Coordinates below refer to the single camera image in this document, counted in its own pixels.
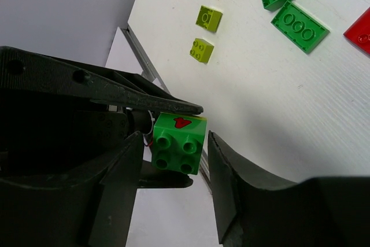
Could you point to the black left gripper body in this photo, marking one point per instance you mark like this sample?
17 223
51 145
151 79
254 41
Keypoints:
50 134

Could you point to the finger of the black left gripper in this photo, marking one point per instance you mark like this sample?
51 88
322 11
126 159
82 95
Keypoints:
31 72
153 178

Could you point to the dark green long lego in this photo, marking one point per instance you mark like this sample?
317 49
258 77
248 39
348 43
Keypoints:
299 27

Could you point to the lime studded square lego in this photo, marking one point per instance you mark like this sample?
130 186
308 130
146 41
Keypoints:
201 50

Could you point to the aluminium table front rail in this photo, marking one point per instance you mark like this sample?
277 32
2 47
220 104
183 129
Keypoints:
150 73

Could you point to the lime hollow square lego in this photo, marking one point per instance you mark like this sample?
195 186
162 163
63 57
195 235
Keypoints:
209 19

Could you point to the red rounded lego brick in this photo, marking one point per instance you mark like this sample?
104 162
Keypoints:
358 32

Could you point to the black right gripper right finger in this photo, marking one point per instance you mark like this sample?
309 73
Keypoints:
254 207

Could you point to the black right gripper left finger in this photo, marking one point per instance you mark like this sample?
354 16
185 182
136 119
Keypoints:
90 205

